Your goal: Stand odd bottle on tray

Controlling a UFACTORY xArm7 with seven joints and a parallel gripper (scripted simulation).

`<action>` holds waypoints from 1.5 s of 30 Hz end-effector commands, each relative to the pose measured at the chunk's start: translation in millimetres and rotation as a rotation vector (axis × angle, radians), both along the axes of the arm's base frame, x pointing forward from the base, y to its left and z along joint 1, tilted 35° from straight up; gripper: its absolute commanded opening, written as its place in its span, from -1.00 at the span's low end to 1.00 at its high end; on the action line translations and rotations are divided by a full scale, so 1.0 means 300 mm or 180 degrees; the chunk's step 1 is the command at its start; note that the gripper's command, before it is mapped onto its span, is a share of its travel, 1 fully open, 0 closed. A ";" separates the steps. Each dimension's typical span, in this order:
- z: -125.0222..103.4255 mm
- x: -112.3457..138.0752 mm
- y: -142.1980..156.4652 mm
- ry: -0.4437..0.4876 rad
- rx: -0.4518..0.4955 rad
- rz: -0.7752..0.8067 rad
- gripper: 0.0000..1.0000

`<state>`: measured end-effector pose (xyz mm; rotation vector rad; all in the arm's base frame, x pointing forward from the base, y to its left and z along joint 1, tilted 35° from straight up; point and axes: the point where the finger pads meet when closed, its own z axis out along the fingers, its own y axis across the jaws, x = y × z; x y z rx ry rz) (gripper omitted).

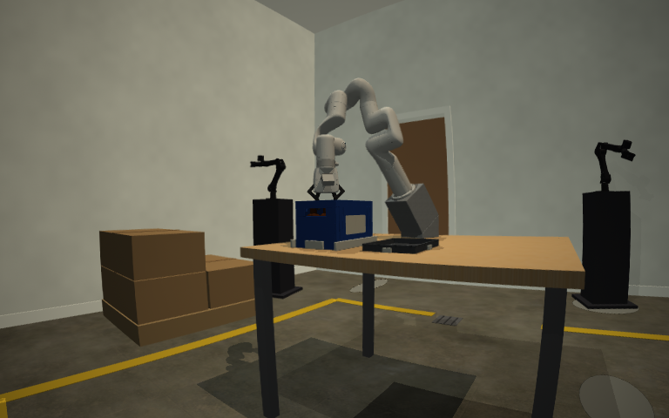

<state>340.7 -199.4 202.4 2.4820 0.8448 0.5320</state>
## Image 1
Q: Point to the blue crate with cross dividers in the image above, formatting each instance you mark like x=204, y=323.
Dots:
x=344, y=220

